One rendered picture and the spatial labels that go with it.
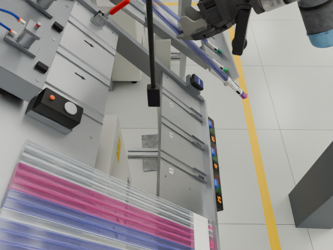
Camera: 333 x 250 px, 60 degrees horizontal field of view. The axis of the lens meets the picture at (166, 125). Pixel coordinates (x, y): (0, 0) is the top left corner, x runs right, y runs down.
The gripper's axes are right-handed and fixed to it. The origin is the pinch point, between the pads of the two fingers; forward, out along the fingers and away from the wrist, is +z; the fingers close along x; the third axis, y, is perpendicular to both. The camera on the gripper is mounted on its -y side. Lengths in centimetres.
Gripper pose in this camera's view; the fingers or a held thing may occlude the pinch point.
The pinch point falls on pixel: (183, 35)
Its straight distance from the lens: 75.3
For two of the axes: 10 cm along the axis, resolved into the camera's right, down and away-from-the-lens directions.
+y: -5.4, -6.2, -5.7
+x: -2.8, 7.7, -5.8
